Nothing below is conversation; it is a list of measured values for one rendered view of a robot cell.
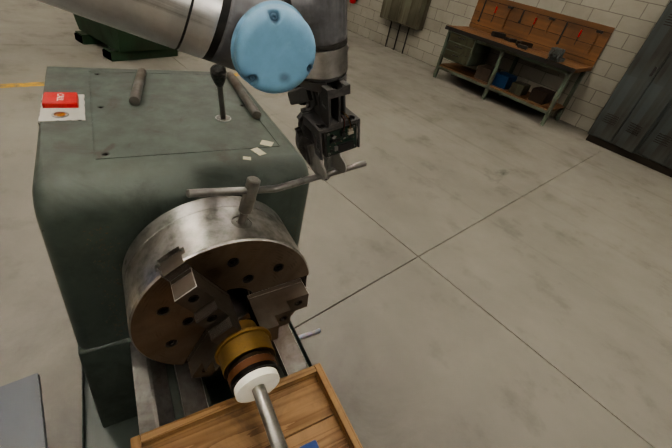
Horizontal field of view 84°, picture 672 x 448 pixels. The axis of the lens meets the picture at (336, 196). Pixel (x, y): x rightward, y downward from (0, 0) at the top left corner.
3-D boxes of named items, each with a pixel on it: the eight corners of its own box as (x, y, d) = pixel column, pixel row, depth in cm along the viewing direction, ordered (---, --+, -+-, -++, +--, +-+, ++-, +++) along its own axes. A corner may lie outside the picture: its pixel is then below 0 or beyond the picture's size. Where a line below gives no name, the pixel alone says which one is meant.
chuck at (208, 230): (117, 341, 70) (131, 206, 56) (270, 312, 88) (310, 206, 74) (120, 384, 64) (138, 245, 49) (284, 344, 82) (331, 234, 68)
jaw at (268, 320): (241, 280, 68) (300, 262, 73) (242, 297, 71) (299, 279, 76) (261, 329, 60) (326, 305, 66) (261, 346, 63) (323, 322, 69)
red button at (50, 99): (45, 100, 80) (43, 91, 79) (78, 100, 83) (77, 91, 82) (43, 112, 76) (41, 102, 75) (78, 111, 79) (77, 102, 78)
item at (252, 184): (234, 240, 62) (250, 183, 56) (229, 232, 63) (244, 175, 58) (246, 239, 63) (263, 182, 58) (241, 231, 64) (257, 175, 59)
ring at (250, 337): (210, 322, 58) (226, 375, 51) (267, 306, 62) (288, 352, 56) (209, 356, 63) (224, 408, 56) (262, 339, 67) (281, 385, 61)
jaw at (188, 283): (203, 296, 65) (156, 265, 57) (227, 279, 66) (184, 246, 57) (219, 349, 58) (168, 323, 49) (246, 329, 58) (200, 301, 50)
